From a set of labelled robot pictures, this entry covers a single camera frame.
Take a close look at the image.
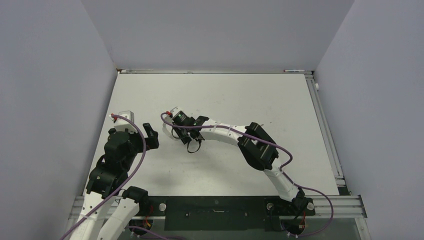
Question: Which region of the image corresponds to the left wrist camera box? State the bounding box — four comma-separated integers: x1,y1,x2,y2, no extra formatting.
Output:
109,110,138,134

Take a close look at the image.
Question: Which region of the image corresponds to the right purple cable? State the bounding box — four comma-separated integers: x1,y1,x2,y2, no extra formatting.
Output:
160,112,335,239

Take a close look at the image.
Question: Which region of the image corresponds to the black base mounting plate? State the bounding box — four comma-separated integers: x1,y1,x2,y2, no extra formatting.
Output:
130,196,316,232

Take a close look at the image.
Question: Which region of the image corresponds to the aluminium rail edge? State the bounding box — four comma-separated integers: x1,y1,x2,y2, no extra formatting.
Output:
117,69,314,75
305,72,346,188

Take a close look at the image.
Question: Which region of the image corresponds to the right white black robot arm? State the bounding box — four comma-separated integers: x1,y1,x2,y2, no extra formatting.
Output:
162,110,315,215

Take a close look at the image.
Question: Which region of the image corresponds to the aluminium front frame rail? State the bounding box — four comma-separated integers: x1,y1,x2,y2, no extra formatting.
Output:
67,195,368,220

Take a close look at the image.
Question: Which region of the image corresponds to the purple cable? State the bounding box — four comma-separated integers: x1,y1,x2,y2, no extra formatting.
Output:
160,112,335,239
59,114,147,240

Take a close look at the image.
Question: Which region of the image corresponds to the aluminium rail back edge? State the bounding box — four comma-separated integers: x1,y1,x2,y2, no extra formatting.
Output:
117,69,314,75

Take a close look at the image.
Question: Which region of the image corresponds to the marker pen at back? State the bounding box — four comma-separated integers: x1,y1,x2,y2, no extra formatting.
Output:
283,69,306,74

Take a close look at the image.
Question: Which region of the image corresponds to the aluminium rail right edge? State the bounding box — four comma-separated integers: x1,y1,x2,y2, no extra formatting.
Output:
305,72,346,188

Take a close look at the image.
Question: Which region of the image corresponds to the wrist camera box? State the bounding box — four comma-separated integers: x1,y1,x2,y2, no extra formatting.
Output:
165,106,180,119
109,110,138,134

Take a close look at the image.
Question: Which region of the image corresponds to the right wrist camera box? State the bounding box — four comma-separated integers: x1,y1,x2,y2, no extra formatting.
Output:
165,106,180,119

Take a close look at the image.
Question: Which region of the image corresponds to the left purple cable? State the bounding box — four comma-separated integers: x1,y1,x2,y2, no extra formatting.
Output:
59,114,147,240

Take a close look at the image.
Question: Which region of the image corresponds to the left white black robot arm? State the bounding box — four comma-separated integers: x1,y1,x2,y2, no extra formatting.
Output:
66,119,159,240

